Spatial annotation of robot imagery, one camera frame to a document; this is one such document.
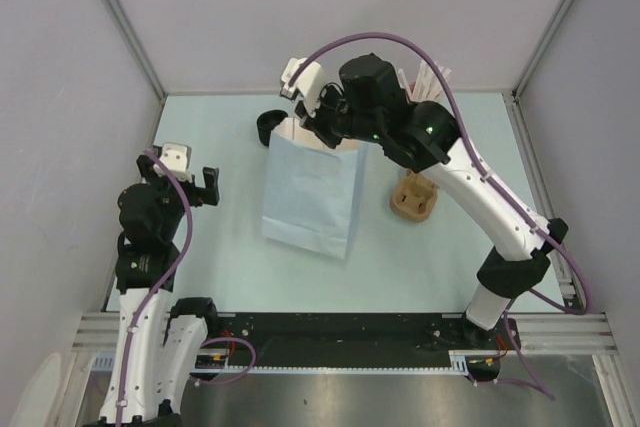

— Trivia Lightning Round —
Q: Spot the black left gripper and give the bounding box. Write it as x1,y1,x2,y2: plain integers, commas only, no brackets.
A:
138,156,217,239

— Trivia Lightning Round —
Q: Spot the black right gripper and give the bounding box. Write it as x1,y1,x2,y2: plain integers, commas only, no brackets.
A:
295,81,384,150

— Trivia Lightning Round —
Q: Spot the light blue paper bag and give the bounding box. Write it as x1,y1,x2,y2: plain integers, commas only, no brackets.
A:
261,117,367,259

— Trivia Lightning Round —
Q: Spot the brown pulp cup carrier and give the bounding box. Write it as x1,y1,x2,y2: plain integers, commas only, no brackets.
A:
390,169,439,223

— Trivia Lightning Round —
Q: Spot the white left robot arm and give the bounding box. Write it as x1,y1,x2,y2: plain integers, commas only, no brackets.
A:
96,143,221,426

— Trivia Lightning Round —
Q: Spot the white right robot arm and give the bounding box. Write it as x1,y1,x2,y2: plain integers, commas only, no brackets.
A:
281,54,568,348

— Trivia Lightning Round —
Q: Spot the stack of black lids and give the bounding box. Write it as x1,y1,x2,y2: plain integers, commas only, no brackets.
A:
256,109,288,147

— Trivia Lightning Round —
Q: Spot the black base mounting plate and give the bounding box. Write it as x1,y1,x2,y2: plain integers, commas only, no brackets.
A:
205,312,520,370

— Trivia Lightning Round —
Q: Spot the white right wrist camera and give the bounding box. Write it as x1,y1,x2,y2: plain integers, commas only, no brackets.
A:
279,57,329,117

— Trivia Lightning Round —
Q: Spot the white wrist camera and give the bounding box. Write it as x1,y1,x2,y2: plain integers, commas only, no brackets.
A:
159,142,194,183
279,57,329,117

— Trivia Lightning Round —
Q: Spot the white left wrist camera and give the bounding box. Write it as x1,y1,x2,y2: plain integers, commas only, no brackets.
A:
159,142,194,183

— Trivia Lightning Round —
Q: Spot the aluminium frame rail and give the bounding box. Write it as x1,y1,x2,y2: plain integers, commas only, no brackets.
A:
510,313,617,355

